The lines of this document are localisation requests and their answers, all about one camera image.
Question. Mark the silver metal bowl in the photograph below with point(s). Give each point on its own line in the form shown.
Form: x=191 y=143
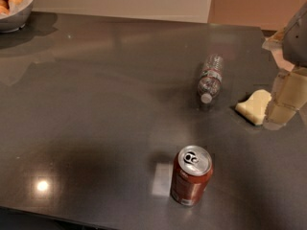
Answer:
x=15 y=22

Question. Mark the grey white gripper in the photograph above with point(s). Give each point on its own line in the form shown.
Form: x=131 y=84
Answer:
x=296 y=38

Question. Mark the clear plastic water bottle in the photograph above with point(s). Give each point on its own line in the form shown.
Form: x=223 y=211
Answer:
x=211 y=78

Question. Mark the orange fruit lower left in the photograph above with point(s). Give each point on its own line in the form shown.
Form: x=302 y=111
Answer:
x=4 y=10

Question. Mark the red coke can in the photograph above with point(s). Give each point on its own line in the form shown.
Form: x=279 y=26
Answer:
x=192 y=170

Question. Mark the white paper bowl liner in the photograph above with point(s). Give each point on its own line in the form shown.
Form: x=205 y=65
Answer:
x=11 y=7

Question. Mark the orange fruit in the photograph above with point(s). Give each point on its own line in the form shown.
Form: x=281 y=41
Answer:
x=4 y=10
x=15 y=2

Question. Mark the yellow sponge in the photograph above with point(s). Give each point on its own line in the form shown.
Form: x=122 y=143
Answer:
x=254 y=107

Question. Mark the orange fruit middle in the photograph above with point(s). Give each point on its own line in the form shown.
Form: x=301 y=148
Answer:
x=15 y=2

